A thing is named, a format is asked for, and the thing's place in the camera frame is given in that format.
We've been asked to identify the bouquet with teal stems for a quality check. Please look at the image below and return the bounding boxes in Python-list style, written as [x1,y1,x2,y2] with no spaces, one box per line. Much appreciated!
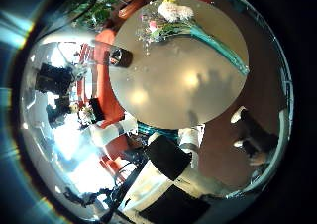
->
[136,0,251,77]

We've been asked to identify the dark brown vase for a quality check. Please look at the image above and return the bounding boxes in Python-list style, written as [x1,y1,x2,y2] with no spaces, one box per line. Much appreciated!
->
[108,47,134,68]

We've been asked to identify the red metal rack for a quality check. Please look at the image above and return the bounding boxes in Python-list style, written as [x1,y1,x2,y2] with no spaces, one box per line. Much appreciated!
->
[77,42,95,106]

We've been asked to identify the orange sofa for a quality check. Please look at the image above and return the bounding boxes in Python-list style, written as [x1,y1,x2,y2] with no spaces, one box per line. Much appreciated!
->
[93,29,128,123]

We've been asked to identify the green potted plant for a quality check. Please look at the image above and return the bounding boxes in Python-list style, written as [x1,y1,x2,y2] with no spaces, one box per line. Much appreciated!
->
[70,0,127,30]

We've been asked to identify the orange armchair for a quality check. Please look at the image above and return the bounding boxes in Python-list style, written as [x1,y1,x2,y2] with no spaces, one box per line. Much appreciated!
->
[100,134,133,182]

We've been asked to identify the wooden sideboard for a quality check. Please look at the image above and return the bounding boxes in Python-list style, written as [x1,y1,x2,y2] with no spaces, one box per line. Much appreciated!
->
[117,0,147,20]

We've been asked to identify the teal table base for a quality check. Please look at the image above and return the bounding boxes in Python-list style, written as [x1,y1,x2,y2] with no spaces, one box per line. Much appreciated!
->
[137,121,181,143]

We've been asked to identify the person with white-toed shoes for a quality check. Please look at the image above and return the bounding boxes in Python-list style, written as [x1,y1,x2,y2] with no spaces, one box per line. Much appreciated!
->
[230,105,280,168]

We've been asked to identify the black cable bundle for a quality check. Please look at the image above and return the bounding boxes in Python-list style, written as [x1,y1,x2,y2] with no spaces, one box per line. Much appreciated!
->
[125,144,150,172]

